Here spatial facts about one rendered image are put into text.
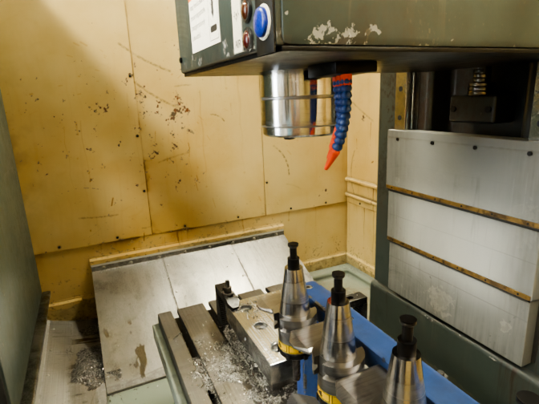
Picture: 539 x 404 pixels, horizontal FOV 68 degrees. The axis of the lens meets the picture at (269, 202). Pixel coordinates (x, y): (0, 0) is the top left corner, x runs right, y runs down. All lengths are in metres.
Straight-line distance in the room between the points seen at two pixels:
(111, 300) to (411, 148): 1.23
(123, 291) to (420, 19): 1.48
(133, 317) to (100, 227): 0.40
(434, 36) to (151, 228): 1.48
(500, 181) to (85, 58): 1.43
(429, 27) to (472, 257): 0.69
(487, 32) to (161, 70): 1.34
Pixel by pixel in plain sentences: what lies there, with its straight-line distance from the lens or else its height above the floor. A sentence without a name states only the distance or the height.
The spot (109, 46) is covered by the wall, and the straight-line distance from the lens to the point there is 1.74.
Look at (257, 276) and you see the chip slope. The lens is 1.80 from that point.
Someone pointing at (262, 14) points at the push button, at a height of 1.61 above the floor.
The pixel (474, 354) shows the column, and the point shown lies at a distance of 1.25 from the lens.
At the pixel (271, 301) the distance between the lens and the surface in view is 0.64.
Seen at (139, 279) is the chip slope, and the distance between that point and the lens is 1.78.
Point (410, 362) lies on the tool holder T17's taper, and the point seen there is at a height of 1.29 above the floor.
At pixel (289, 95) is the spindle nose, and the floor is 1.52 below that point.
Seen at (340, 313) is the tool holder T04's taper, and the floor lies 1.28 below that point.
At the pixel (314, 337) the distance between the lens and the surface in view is 0.56.
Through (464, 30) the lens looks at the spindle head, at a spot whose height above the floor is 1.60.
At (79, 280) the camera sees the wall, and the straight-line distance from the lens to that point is 1.87.
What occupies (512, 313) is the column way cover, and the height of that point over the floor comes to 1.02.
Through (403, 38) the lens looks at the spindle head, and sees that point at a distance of 0.53.
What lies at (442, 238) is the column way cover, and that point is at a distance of 1.17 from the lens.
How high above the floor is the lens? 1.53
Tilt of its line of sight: 15 degrees down
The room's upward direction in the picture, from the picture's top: 2 degrees counter-clockwise
